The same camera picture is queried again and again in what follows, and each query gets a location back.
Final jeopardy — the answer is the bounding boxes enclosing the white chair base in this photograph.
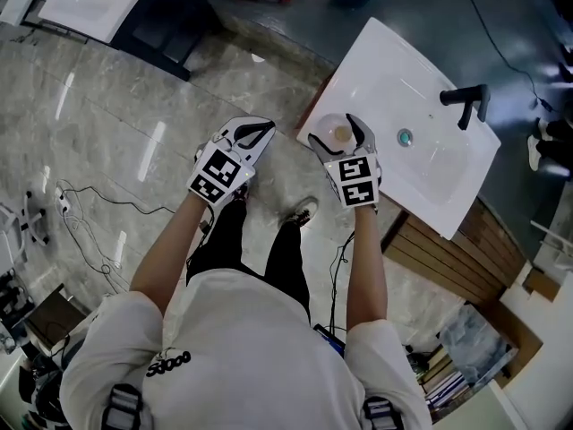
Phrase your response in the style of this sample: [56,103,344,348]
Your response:
[0,171,51,278]

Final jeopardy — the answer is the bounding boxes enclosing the black faucet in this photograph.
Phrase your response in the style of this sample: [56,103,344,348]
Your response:
[439,83,492,132]

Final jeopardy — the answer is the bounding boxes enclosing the small clear cup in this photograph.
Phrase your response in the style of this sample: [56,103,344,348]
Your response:
[315,112,358,150]

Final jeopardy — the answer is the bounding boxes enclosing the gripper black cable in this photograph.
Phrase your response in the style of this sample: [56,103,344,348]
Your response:
[328,230,357,336]
[184,203,217,278]

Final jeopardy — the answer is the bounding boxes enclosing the black table leg frame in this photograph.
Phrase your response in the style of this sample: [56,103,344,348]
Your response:
[110,0,221,82]

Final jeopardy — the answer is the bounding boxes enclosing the stack of books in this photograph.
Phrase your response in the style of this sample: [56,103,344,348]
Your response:
[417,344,472,414]

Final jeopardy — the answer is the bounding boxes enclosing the person's right leg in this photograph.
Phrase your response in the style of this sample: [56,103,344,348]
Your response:
[263,220,312,324]

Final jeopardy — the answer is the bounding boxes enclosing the white power strip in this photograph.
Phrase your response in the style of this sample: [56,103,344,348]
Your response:
[55,187,73,215]

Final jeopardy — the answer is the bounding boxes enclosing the white ceramic sink basin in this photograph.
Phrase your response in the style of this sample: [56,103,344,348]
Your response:
[295,16,502,241]

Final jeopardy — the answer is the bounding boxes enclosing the grey shoulder strap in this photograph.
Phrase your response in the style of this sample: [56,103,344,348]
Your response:
[361,396,405,430]
[101,383,145,430]

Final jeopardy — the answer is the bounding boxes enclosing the person's right shoe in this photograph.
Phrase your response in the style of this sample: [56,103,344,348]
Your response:
[278,195,321,229]

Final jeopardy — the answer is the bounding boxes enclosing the person's right forearm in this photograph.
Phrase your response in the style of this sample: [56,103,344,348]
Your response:
[346,205,389,333]

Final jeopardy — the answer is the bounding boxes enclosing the person's leg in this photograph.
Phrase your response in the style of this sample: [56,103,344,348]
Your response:
[263,220,312,324]
[184,198,249,287]

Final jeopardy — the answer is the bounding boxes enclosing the clear plastic bag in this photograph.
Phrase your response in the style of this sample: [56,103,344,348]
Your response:
[438,303,521,390]

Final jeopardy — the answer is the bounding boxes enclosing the long black floor cable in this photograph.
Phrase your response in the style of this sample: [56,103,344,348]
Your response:
[462,0,557,114]

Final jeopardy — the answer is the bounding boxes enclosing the person's left leg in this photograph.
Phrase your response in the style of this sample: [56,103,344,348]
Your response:
[184,198,249,287]

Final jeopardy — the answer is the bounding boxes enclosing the person's left forearm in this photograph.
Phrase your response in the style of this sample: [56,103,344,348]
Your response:
[129,192,212,320]

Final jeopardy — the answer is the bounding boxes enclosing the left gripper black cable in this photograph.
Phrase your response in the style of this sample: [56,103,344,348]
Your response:
[184,203,217,278]

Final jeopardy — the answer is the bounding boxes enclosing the person's white t-shirt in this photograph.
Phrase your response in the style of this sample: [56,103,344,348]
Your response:
[59,269,433,430]

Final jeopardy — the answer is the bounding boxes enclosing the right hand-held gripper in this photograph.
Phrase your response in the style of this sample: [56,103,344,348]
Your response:
[307,113,382,211]

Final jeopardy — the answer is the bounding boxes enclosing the tangled white cables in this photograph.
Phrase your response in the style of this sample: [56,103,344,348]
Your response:
[61,203,123,296]

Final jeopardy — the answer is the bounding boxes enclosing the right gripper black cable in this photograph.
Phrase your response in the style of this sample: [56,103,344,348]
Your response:
[328,230,357,336]

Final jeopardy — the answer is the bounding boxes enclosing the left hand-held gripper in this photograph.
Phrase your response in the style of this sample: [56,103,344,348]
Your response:
[186,116,277,207]

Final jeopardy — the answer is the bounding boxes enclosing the thin black floor cable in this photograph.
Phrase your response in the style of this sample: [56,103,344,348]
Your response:
[56,185,176,217]

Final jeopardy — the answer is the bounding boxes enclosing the wooden slatted vanity cabinet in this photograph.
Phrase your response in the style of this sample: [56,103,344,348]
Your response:
[293,73,528,307]

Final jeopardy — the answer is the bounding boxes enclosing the blue black waist device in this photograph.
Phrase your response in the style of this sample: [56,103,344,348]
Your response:
[312,322,347,358]

